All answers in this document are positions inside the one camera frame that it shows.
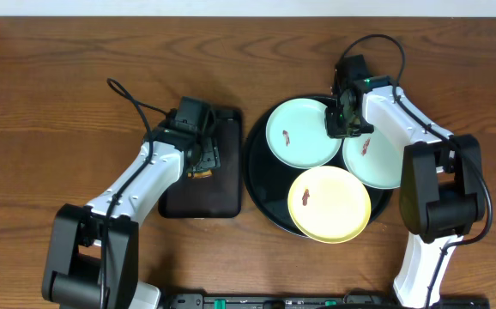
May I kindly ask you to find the black rectangular tray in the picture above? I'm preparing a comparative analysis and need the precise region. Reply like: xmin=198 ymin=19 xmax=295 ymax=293
xmin=158 ymin=109 xmax=242 ymax=219

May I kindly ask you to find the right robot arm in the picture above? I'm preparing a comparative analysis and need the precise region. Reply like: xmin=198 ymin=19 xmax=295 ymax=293
xmin=325 ymin=74 xmax=490 ymax=308

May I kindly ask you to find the yellow plate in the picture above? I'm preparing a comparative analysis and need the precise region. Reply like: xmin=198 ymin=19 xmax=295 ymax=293
xmin=287 ymin=166 xmax=372 ymax=244

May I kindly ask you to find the light green plate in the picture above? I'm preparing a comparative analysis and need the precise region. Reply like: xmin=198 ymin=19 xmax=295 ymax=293
xmin=342 ymin=129 xmax=402 ymax=190
xmin=265 ymin=98 xmax=342 ymax=169

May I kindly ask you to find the green and orange sponge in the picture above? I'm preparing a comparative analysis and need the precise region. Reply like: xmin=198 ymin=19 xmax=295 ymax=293
xmin=187 ymin=170 xmax=212 ymax=179

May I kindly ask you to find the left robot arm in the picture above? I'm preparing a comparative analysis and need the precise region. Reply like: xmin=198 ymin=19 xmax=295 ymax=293
xmin=41 ymin=129 xmax=219 ymax=308

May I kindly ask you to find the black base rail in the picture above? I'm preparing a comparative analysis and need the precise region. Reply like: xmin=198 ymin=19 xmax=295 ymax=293
xmin=161 ymin=292 xmax=489 ymax=309

